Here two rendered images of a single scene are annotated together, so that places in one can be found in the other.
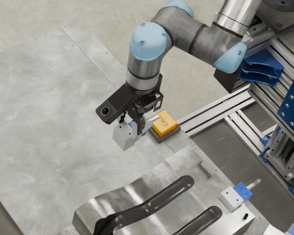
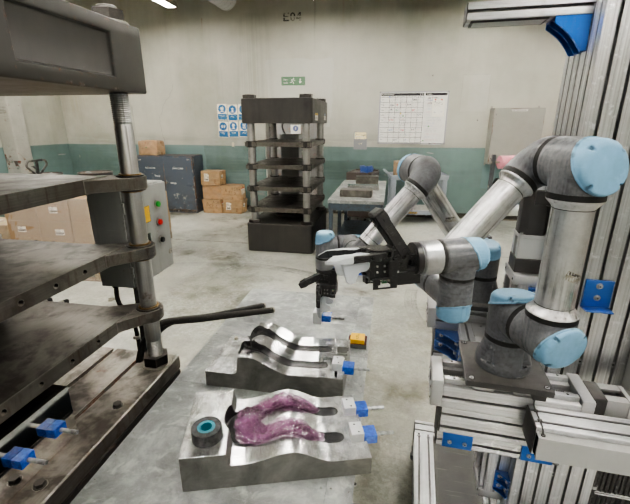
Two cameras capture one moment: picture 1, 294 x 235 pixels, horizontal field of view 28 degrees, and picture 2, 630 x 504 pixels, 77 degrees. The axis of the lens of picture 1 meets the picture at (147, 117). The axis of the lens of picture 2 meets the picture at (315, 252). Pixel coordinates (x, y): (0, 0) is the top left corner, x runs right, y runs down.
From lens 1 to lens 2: 133 cm
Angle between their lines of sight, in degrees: 57
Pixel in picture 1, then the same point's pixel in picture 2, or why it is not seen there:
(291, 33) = (478, 325)
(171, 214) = (301, 354)
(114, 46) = not seen: hidden behind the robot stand
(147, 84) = (319, 264)
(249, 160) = (471, 480)
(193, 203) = (318, 357)
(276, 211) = not seen: outside the picture
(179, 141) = (359, 352)
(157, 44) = (322, 234)
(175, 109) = not seen: hidden behind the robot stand
